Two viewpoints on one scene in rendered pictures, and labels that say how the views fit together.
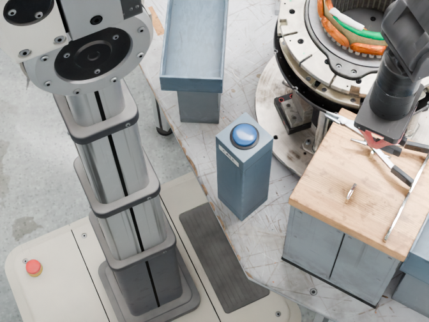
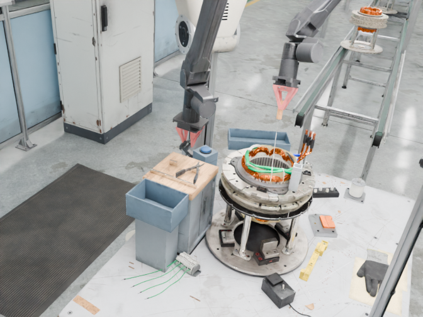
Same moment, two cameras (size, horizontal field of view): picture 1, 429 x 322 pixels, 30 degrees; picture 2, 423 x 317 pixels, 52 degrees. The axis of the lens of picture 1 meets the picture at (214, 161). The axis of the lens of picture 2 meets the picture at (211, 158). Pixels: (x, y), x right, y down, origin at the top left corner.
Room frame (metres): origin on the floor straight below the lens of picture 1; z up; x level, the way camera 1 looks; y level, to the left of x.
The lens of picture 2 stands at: (0.45, -1.49, 1.88)
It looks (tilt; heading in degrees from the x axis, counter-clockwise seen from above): 31 degrees down; 81
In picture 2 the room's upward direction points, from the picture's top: 6 degrees clockwise
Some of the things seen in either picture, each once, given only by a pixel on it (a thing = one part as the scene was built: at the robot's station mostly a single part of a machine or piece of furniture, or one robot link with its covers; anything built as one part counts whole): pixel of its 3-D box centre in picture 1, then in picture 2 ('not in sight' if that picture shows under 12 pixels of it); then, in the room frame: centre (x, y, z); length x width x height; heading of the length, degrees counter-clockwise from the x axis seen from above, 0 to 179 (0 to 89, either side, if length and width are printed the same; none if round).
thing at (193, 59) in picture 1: (198, 64); (254, 165); (0.87, 0.02, 0.92); 0.25 x 0.11 x 0.28; 174
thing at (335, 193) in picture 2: not in sight; (321, 192); (1.19, 0.01, 0.79); 0.15 x 0.05 x 0.02; 3
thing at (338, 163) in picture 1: (371, 181); (181, 174); (0.54, -0.25, 1.05); 0.20 x 0.19 x 0.02; 58
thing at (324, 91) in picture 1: (338, 95); not in sight; (0.70, -0.21, 1.05); 0.08 x 0.02 x 0.01; 62
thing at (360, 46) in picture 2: not in sight; (365, 31); (2.34, 2.32, 0.94); 0.39 x 0.39 x 0.30
